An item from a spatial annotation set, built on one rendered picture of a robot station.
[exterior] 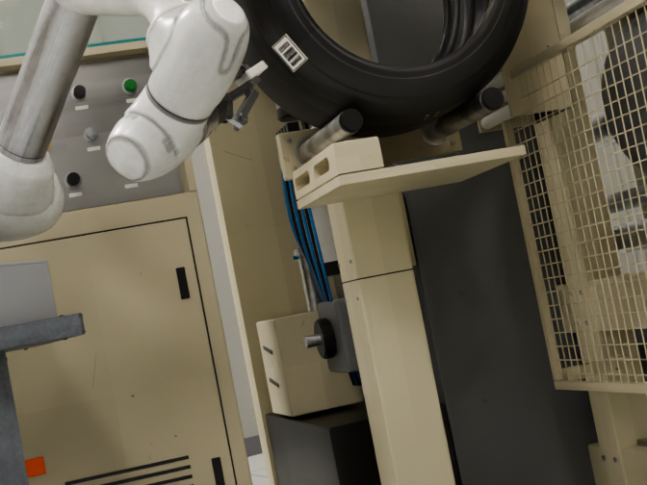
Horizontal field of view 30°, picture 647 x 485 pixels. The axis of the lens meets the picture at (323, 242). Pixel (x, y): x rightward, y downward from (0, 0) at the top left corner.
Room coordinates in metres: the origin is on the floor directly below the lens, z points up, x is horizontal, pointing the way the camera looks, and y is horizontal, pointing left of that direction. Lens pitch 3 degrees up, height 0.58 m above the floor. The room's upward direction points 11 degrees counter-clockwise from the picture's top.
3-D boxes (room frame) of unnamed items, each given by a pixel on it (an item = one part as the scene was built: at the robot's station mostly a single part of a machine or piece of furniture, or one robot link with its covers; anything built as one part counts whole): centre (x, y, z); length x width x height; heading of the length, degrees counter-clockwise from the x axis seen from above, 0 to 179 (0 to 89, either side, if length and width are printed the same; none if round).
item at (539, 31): (2.69, -0.50, 1.05); 0.20 x 0.15 x 0.30; 14
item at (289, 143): (2.55, -0.14, 0.90); 0.40 x 0.03 x 0.10; 104
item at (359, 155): (2.35, -0.05, 0.83); 0.36 x 0.09 x 0.06; 14
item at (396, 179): (2.38, -0.18, 0.80); 0.37 x 0.36 x 0.02; 104
